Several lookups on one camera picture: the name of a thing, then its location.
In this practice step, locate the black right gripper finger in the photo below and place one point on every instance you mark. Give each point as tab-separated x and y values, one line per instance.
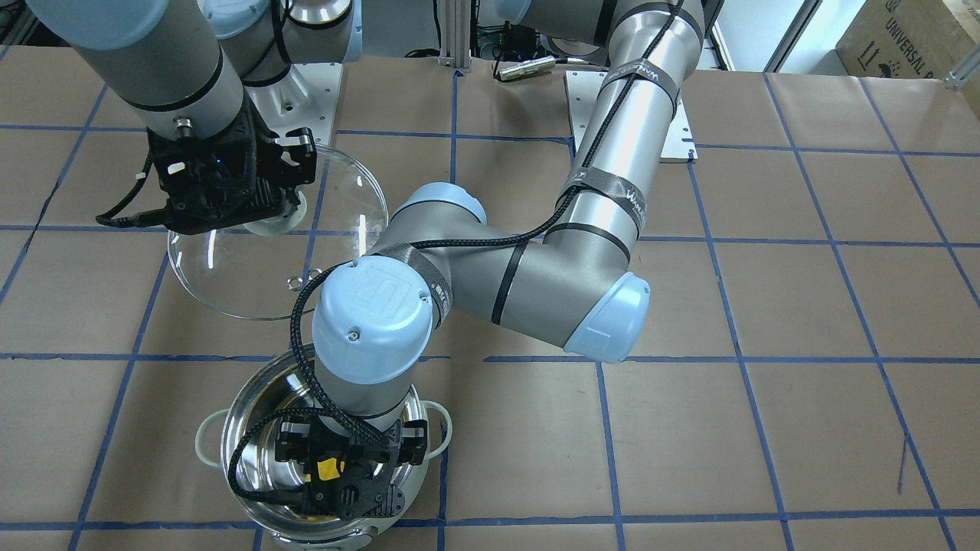
297	158

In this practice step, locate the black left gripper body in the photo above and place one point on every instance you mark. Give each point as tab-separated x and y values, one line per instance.
290	445

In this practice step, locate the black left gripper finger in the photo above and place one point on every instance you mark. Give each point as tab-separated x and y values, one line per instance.
292	442
414	442

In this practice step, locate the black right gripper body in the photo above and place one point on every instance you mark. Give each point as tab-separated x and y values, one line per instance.
269	170

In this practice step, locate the yellow corn cob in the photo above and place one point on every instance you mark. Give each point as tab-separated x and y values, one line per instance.
324	470

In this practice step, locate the glass pot lid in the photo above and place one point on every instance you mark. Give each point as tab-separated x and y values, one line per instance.
256	270

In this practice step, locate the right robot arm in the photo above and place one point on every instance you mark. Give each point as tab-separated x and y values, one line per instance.
217	86

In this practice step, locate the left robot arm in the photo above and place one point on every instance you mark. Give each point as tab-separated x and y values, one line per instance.
358	330

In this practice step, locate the pale green steel pot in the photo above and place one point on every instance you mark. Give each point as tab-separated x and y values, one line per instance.
241	442

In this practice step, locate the silver cylinder connector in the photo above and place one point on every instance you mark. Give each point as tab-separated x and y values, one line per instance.
524	69

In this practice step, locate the cardboard box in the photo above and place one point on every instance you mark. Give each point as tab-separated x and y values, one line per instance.
909	39

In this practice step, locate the aluminium frame post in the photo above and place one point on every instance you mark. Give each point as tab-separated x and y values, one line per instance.
456	21

